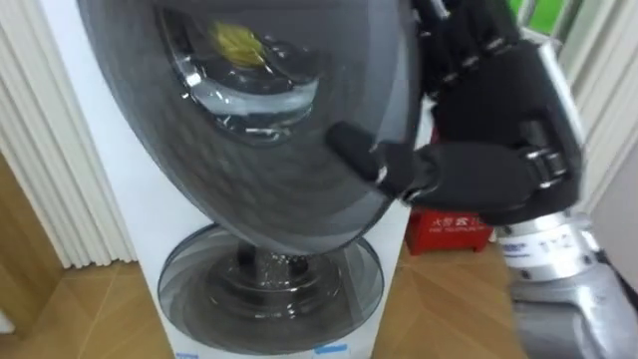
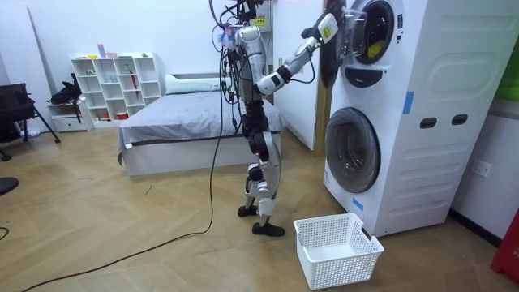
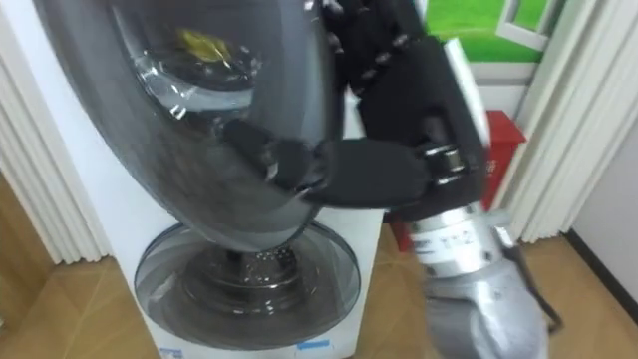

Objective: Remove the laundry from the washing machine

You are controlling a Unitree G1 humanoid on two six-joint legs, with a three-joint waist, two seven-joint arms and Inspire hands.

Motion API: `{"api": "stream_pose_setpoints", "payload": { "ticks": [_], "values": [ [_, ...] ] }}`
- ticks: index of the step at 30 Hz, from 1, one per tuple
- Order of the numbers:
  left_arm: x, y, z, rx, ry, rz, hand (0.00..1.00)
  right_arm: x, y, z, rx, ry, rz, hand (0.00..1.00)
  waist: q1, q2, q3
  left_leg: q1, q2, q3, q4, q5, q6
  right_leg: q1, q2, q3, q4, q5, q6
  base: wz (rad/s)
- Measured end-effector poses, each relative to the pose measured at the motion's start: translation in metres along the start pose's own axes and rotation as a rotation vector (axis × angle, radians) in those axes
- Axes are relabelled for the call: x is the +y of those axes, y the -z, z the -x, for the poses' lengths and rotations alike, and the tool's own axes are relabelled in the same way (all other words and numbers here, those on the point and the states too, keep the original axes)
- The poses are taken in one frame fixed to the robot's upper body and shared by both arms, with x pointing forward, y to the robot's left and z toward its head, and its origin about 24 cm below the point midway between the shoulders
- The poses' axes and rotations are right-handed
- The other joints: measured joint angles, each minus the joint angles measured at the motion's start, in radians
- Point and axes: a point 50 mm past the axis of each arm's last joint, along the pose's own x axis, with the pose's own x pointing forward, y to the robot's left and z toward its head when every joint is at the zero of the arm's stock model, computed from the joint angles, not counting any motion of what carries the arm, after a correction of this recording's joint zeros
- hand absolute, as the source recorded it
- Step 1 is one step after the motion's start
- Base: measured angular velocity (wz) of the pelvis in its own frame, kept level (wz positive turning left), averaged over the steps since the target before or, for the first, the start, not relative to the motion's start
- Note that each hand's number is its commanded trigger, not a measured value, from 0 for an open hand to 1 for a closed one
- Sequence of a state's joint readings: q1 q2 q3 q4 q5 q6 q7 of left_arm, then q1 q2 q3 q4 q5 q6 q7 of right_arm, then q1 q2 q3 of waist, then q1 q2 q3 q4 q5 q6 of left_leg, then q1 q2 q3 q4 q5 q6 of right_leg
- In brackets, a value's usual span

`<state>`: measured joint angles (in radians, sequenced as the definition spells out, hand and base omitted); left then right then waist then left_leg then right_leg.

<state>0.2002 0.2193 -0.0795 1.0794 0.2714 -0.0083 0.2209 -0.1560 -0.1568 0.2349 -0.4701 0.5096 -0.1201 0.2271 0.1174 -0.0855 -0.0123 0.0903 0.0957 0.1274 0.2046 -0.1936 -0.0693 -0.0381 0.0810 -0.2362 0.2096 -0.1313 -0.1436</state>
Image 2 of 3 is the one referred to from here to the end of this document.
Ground round washing machine door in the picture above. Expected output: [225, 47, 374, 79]
[319, 0, 368, 90]

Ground white pillow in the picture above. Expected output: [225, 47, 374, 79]
[163, 73, 229, 96]

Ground robot body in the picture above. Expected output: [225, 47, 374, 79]
[210, 0, 273, 107]

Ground black floor cable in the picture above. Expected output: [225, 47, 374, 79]
[19, 52, 229, 292]

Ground white washing machine tower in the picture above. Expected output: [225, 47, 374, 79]
[322, 0, 519, 238]

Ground cable bundle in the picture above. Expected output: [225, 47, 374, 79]
[208, 0, 244, 26]

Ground grey bed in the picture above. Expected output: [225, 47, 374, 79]
[117, 72, 287, 178]

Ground red box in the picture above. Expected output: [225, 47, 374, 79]
[489, 208, 519, 285]

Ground white wall socket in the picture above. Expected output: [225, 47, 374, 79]
[471, 159, 494, 179]

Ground yellow cloth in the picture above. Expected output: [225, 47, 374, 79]
[367, 39, 385, 59]

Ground robot legs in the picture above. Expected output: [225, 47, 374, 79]
[237, 99, 286, 238]

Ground black chair base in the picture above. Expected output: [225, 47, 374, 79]
[0, 176, 20, 198]

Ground white low drawer cabinet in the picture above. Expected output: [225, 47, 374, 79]
[47, 100, 95, 133]

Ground grey wall electrical box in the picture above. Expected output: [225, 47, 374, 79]
[250, 0, 274, 34]

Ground black folding chair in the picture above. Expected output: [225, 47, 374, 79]
[0, 82, 62, 162]

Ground white cube shelf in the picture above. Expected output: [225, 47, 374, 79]
[70, 51, 164, 129]

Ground green wall poster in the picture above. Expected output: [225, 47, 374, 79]
[493, 34, 519, 103]

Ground black bag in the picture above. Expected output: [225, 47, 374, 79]
[49, 72, 84, 106]

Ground white plastic laundry basket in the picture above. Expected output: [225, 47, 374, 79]
[293, 213, 385, 291]

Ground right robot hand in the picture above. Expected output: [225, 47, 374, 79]
[301, 12, 340, 47]

